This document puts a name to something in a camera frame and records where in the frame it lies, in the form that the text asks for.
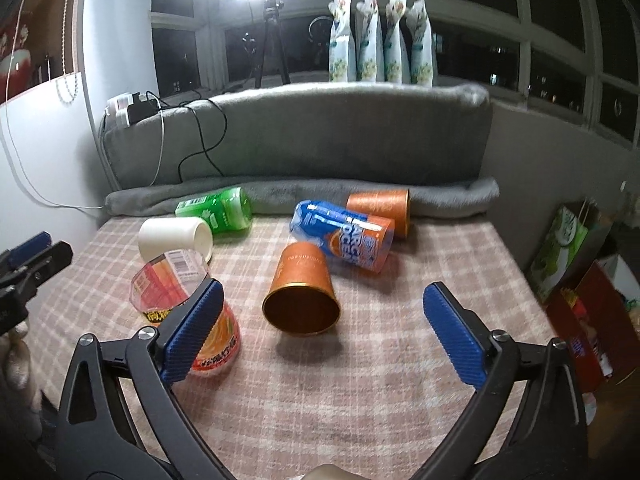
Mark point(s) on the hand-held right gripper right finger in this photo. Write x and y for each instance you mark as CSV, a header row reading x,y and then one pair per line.
x,y
457,335

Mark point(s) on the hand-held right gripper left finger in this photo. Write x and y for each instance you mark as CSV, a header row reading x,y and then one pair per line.
x,y
192,327

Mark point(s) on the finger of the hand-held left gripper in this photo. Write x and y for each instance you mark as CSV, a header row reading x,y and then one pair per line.
x,y
40,267
31,250

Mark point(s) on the orange paper cup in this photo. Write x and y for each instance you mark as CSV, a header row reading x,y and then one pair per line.
x,y
302,285
377,205

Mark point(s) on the red and orange clear cup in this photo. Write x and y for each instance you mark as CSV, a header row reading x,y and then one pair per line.
x,y
165,285

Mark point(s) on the white cup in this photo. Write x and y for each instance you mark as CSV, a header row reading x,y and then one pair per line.
x,y
170,237

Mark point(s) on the green plastic cup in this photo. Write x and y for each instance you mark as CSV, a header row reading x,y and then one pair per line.
x,y
220,207

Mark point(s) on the blue and orange plastic cup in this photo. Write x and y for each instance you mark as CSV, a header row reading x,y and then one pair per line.
x,y
340,235

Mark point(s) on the person's left hand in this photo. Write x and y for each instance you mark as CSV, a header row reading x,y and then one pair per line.
x,y
11,360

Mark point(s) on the pink plaid blanket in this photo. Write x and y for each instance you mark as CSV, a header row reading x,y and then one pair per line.
x,y
375,370

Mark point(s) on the green paper bag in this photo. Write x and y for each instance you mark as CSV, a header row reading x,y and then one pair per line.
x,y
562,250

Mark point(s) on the rolled grey blanket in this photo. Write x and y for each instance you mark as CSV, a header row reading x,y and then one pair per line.
x,y
450,200

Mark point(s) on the red cardboard box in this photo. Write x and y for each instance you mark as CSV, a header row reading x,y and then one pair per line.
x,y
595,330

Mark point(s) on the white power strip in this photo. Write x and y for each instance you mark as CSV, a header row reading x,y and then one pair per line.
x,y
117,107

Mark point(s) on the white cardboard box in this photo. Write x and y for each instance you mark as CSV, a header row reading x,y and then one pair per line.
x,y
622,272

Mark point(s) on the black power adapter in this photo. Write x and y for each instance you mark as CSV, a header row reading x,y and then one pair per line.
x,y
142,111

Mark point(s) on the grey sofa backrest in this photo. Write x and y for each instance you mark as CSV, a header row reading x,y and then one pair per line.
x,y
325,130

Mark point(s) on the pale printed snack bag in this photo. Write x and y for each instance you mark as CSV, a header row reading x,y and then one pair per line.
x,y
397,42
371,40
341,45
422,47

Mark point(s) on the black tripod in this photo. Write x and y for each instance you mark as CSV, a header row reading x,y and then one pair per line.
x,y
272,45

